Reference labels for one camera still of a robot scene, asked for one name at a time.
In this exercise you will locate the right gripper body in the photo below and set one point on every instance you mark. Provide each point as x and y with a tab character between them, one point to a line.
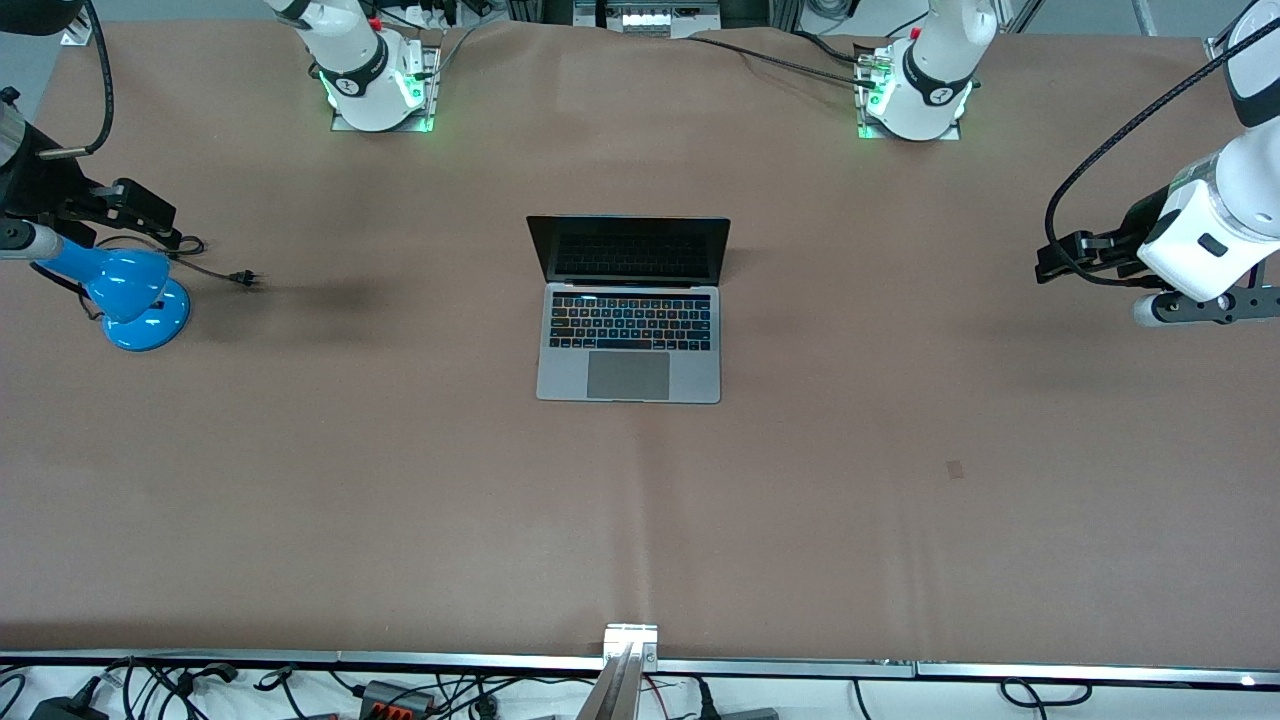
42	186

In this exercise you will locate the silver grey laptop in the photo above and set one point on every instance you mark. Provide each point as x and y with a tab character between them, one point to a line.
628	375

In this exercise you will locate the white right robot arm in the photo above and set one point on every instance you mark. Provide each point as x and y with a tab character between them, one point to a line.
355	60

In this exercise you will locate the blue desk lamp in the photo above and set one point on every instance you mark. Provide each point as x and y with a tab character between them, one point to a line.
130	290

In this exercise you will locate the brown table mat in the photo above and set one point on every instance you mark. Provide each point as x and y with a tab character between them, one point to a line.
300	500

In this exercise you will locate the black power adapter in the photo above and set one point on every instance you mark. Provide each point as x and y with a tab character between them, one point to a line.
65	708

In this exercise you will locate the grey control box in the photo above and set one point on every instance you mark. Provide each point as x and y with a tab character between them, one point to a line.
645	20

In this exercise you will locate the black orange connector box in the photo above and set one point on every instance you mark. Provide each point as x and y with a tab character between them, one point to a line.
395	695

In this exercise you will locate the flat black adapter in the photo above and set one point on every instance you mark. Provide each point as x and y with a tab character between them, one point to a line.
745	714

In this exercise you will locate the aluminium corner bracket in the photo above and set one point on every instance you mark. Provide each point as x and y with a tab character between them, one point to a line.
78	36
1218	45

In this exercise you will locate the aluminium table edge rail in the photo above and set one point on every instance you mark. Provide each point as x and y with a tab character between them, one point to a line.
300	660

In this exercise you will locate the aluminium camera mount profile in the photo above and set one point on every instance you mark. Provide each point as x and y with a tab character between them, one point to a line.
620	680

